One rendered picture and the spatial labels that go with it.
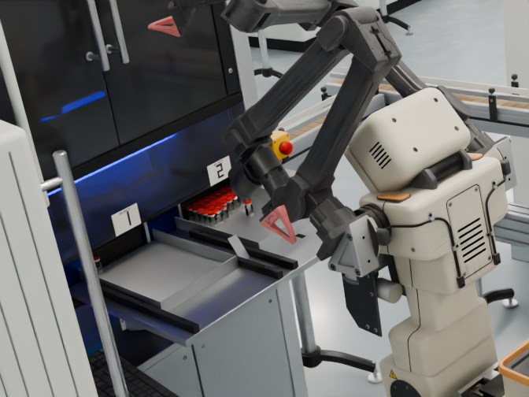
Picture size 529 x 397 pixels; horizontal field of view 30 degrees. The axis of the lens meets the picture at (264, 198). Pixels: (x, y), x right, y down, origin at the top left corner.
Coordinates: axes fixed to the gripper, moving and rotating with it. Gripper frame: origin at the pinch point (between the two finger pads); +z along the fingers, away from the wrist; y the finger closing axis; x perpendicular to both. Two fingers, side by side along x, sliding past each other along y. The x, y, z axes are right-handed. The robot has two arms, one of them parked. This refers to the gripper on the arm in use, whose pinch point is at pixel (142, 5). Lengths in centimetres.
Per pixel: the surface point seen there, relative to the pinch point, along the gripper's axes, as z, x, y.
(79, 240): 8, 47, -19
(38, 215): 10, 51, -10
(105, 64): 26.3, -19.9, -22.0
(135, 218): 36, -13, -64
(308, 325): 25, -56, -158
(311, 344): 26, -54, -166
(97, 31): 25.4, -22.0, -14.3
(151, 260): 36, -10, -77
